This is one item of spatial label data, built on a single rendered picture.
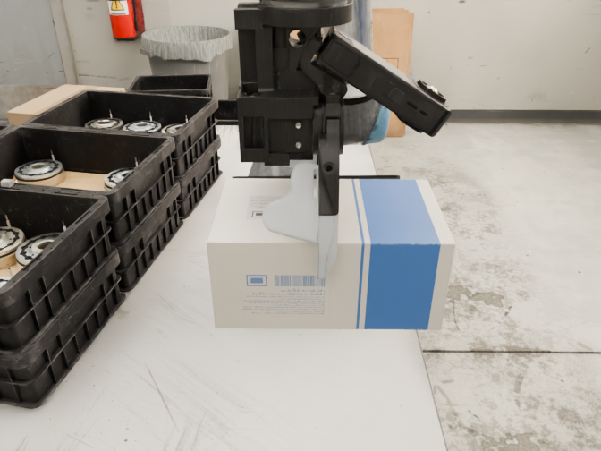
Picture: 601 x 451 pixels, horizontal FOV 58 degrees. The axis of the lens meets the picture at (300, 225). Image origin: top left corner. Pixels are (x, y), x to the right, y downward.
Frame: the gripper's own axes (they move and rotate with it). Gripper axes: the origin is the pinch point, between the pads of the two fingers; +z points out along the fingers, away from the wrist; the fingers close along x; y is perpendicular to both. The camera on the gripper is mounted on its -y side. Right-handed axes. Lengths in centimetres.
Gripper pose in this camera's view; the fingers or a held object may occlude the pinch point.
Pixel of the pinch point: (327, 233)
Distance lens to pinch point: 50.4
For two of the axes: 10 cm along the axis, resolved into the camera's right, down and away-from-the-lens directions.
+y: -10.0, 0.0, 0.1
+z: 0.1, 8.6, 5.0
